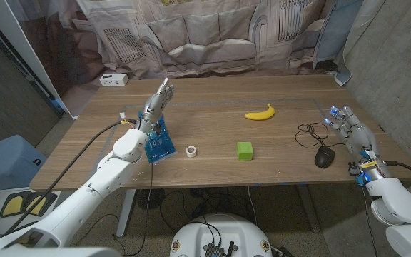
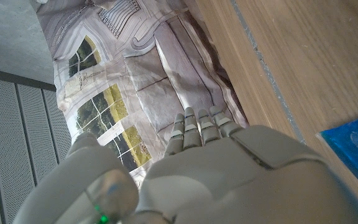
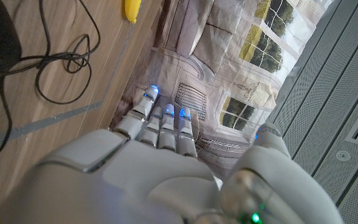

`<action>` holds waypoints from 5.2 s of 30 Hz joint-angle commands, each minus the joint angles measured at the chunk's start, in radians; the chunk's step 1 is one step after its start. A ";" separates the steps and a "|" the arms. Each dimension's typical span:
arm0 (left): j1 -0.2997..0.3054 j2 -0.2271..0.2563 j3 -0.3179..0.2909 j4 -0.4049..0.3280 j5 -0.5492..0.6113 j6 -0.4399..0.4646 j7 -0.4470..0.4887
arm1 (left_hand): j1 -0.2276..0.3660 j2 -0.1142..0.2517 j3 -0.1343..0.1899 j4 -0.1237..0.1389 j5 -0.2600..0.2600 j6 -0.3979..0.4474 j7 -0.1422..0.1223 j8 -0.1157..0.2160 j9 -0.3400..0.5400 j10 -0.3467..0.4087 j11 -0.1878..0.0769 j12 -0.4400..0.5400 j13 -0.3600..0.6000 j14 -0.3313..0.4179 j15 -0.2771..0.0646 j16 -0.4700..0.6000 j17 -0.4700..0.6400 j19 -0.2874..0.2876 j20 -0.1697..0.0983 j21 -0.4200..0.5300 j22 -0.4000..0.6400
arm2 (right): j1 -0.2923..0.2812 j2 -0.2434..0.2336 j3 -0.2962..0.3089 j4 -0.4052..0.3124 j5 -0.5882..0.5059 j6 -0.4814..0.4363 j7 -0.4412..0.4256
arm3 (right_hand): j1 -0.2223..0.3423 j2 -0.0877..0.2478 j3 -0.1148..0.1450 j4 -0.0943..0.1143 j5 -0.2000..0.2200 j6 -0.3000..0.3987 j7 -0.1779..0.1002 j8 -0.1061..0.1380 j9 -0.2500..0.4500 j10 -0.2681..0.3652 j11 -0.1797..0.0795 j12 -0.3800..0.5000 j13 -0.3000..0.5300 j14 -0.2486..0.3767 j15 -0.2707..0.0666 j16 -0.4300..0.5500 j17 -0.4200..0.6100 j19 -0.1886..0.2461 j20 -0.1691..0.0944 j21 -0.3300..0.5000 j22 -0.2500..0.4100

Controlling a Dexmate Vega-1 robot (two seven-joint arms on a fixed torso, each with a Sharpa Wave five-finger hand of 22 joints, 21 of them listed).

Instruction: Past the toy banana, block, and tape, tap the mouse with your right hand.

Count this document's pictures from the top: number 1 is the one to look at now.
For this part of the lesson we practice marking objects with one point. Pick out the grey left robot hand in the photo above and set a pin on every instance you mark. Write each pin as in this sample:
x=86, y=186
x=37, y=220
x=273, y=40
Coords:
x=153, y=110

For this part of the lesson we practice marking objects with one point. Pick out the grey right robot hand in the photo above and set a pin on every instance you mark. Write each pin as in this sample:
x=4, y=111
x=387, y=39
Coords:
x=360, y=139

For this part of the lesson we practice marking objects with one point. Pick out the black computer mouse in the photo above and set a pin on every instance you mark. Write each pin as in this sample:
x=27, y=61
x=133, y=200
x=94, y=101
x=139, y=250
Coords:
x=324, y=158

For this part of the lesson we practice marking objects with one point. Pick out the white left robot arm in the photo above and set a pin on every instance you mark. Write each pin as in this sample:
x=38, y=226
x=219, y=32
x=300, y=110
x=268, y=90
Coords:
x=84, y=203

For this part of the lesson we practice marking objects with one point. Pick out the white tape roll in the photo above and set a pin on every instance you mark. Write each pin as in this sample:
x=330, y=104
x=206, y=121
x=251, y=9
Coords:
x=191, y=155

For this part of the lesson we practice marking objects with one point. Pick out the green cube block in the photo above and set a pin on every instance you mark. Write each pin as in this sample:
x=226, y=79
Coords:
x=244, y=151

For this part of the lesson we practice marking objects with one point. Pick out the yellow toy banana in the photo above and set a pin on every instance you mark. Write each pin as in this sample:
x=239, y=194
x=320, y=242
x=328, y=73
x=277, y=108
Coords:
x=260, y=115

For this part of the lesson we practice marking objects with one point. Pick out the blue snack bag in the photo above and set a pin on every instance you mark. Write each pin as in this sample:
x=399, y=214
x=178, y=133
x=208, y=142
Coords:
x=161, y=148

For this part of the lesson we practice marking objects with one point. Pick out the white power strip box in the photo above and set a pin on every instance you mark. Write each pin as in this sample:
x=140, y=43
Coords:
x=114, y=80

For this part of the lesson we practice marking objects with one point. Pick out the white metal table leg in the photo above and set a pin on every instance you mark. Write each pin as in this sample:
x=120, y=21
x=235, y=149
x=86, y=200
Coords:
x=125, y=214
x=309, y=210

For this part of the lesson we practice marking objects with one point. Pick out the black floor fan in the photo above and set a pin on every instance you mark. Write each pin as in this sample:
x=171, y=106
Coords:
x=150, y=200

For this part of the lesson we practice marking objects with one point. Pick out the printed sofa backdrop cloth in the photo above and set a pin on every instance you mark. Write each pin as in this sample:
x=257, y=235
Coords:
x=205, y=35

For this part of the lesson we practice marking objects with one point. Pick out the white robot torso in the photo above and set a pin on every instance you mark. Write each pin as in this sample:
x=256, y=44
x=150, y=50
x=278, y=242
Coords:
x=223, y=228

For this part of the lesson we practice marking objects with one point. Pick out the yellow black foot pedal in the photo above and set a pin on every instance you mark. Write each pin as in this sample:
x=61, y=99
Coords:
x=36, y=204
x=13, y=206

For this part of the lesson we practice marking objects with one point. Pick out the blue plastic bin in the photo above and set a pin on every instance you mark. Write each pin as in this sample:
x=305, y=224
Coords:
x=5, y=164

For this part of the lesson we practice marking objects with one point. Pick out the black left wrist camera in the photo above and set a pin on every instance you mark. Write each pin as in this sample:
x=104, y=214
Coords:
x=159, y=129

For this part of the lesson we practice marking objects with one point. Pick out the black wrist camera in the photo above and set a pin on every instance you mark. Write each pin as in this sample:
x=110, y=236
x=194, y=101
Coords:
x=352, y=168
x=159, y=129

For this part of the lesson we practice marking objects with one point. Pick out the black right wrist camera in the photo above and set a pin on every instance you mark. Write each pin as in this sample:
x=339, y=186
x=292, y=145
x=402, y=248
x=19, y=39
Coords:
x=352, y=168

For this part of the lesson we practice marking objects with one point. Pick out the white backdrop frame panel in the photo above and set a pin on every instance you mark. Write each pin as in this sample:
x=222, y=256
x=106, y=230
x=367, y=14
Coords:
x=23, y=46

